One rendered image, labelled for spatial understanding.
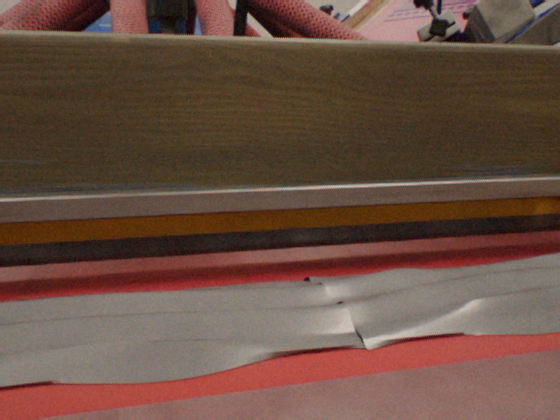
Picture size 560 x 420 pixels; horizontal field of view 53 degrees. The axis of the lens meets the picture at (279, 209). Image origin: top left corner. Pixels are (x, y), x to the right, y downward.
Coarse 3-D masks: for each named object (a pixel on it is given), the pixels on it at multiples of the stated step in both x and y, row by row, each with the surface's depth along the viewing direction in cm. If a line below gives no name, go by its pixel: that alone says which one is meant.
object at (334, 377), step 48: (0, 288) 23; (48, 288) 23; (96, 288) 23; (144, 288) 23; (192, 288) 23; (48, 384) 15; (96, 384) 15; (144, 384) 15; (192, 384) 15; (240, 384) 15; (288, 384) 15; (336, 384) 15; (384, 384) 15
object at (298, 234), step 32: (384, 224) 28; (416, 224) 29; (448, 224) 29; (480, 224) 30; (512, 224) 30; (544, 224) 31; (0, 256) 24; (32, 256) 24; (64, 256) 25; (96, 256) 25; (128, 256) 26; (160, 256) 26
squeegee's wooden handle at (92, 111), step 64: (0, 64) 22; (64, 64) 22; (128, 64) 23; (192, 64) 24; (256, 64) 24; (320, 64) 25; (384, 64) 26; (448, 64) 27; (512, 64) 27; (0, 128) 22; (64, 128) 23; (128, 128) 23; (192, 128) 24; (256, 128) 25; (320, 128) 26; (384, 128) 26; (448, 128) 27; (512, 128) 28; (0, 192) 23
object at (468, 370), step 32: (288, 256) 28; (320, 256) 28; (352, 256) 28; (384, 256) 28; (416, 256) 28; (448, 256) 28; (480, 256) 28; (512, 256) 28; (384, 352) 17; (416, 352) 17; (448, 352) 17; (480, 352) 17; (512, 352) 17; (544, 352) 17; (416, 384) 15; (448, 384) 15; (480, 384) 15; (512, 384) 15; (544, 384) 15; (448, 416) 14; (480, 416) 14; (512, 416) 14; (544, 416) 14
